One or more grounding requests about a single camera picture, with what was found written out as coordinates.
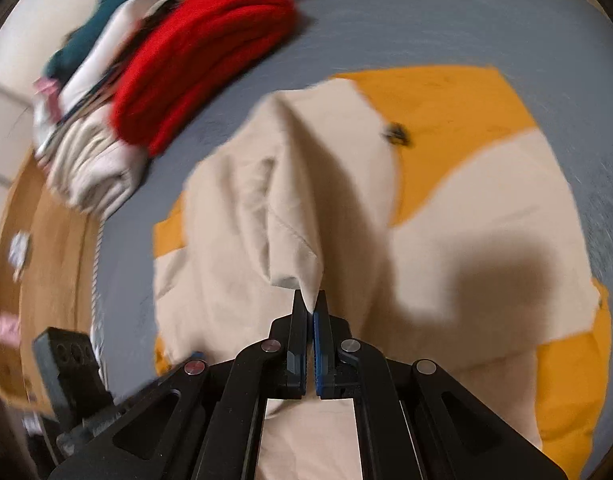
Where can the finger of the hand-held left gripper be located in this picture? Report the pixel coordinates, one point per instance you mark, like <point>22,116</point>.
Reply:
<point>66,365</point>

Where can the cream folded fleece blanket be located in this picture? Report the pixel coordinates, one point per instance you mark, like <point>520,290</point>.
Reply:
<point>99,170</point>

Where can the white folded clothes pile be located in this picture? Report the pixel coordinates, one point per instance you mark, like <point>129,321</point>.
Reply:
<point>111,45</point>

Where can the beige and yellow hooded jacket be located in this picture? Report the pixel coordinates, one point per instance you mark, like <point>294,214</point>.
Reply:
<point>336,185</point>

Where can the grey table mat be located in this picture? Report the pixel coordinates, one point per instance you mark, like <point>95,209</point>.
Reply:
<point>396,15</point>

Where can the white tissue packet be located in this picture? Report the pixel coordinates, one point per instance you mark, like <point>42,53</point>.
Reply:
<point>19,250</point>

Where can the wooden bed frame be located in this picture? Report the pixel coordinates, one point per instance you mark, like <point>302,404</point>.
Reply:
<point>51,260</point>

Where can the pink packet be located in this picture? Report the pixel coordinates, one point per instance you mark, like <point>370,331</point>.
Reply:
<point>9,329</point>

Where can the teal shark plush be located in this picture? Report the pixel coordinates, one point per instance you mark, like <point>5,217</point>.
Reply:
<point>116,5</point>

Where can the red folded blanket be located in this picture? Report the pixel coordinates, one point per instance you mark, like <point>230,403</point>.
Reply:
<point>196,60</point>

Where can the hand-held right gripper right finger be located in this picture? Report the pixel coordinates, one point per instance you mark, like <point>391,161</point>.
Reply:
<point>322,360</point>

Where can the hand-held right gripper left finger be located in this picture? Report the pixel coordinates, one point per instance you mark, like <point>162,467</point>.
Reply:
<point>297,355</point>

